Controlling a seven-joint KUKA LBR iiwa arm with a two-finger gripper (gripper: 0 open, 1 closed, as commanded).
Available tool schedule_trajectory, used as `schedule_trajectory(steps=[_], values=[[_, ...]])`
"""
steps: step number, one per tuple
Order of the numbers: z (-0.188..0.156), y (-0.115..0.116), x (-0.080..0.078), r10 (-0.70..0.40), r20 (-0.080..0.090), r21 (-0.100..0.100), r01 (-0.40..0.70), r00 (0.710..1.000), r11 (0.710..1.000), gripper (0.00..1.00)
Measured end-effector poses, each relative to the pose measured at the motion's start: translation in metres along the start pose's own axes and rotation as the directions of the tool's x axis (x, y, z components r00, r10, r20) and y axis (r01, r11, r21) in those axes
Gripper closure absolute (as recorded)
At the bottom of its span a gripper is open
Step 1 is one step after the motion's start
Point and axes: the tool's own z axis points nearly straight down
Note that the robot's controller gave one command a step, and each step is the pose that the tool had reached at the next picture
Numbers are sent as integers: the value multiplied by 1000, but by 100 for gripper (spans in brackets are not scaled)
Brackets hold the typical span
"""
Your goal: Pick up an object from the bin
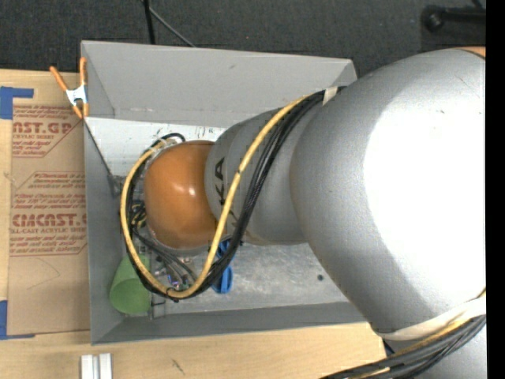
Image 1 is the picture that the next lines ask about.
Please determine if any green cup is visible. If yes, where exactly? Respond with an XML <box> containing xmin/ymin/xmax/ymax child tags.
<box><xmin>109</xmin><ymin>253</ymin><xmax>153</xmax><ymax>316</ymax></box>

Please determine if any brown cardboard board red print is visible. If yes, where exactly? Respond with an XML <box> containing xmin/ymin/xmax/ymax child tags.
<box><xmin>0</xmin><ymin>68</ymin><xmax>92</xmax><ymax>341</ymax></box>

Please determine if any grey metal bin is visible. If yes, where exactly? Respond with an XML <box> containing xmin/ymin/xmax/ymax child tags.
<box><xmin>80</xmin><ymin>40</ymin><xmax>379</xmax><ymax>346</ymax></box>

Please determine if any blue ring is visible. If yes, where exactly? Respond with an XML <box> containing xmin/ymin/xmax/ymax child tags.
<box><xmin>211</xmin><ymin>238</ymin><xmax>234</xmax><ymax>295</ymax></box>

